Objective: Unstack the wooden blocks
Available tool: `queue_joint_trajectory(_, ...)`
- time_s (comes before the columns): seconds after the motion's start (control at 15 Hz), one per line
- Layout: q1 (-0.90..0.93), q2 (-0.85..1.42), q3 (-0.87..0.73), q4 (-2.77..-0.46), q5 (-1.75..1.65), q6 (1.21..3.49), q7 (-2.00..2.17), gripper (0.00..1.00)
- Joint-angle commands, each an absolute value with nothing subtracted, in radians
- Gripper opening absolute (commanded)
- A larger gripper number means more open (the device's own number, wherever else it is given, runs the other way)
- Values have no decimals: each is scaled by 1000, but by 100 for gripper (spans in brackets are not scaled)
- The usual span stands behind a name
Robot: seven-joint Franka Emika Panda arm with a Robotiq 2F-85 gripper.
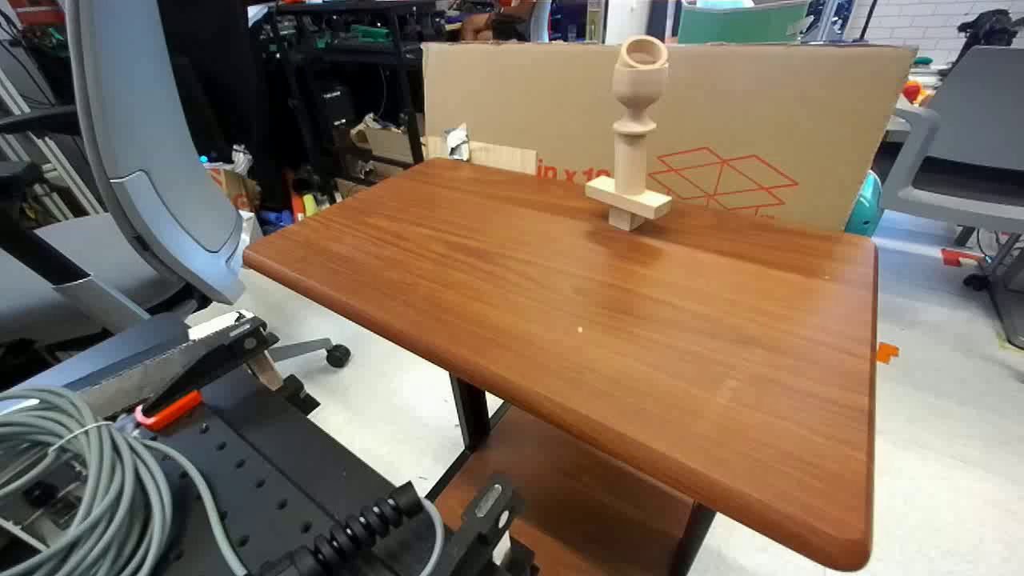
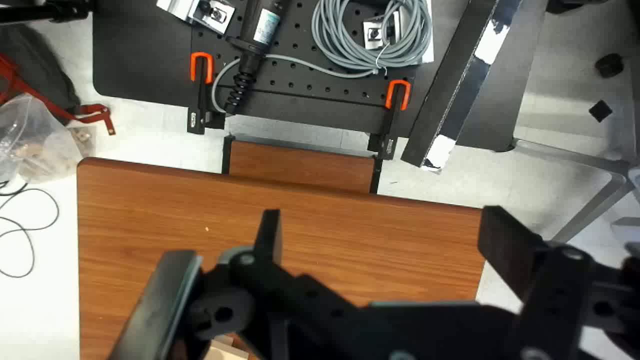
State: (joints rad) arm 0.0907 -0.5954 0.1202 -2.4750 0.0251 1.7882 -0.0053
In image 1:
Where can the rectangular wooden plank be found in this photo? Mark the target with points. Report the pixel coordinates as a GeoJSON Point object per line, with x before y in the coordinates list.
{"type": "Point", "coordinates": [602, 189]}

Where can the wooden cylinder block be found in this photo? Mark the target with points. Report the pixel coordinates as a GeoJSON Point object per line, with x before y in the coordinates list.
{"type": "Point", "coordinates": [633, 162]}

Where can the wooden goblet block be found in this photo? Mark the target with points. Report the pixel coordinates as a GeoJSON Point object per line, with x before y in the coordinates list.
{"type": "Point", "coordinates": [641, 95]}

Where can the small wooden base block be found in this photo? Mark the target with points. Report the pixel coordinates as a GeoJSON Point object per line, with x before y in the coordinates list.
{"type": "Point", "coordinates": [621, 223]}

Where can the black table leg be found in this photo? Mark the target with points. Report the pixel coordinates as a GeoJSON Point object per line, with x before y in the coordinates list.
{"type": "Point", "coordinates": [468, 412]}

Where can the crumpled white paper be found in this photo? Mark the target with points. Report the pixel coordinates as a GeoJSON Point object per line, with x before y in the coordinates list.
{"type": "Point", "coordinates": [455, 142]}

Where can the large cardboard sheet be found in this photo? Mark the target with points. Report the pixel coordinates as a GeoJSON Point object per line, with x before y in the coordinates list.
{"type": "Point", "coordinates": [514, 97]}

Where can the wooden lower table shelf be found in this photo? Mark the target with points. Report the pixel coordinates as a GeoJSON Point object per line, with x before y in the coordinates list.
{"type": "Point", "coordinates": [578, 500]}

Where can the black storage rack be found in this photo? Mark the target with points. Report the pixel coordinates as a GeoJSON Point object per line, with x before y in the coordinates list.
{"type": "Point", "coordinates": [340, 108]}

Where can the black ribbed cylinder tool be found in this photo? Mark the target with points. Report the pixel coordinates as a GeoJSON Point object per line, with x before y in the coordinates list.
{"type": "Point", "coordinates": [352, 530]}

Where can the green board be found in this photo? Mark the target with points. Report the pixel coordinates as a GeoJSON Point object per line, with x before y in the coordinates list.
{"type": "Point", "coordinates": [748, 23]}

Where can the teal round object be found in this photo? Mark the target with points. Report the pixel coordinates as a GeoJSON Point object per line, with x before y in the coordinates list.
{"type": "Point", "coordinates": [864, 209]}

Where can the orange floor tape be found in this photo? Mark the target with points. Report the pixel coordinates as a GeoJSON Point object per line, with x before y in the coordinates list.
{"type": "Point", "coordinates": [887, 353]}

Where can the white grey office chair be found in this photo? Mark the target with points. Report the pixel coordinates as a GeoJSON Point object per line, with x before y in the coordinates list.
{"type": "Point", "coordinates": [971, 115]}

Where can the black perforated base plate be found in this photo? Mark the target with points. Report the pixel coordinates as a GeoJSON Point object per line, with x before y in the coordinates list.
{"type": "Point", "coordinates": [266, 467]}

